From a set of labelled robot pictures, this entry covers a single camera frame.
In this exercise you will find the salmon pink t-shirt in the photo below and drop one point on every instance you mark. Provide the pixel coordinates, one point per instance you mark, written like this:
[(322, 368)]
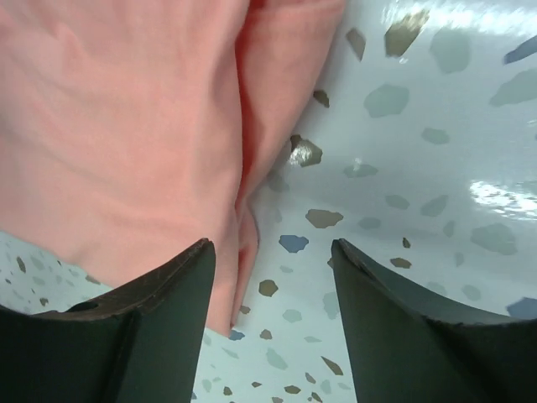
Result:
[(132, 129)]

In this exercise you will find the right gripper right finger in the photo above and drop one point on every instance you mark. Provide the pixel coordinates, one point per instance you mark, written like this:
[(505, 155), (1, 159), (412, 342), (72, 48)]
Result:
[(409, 344)]

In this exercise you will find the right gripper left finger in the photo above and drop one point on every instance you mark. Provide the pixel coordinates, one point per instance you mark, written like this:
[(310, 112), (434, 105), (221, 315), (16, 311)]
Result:
[(138, 343)]

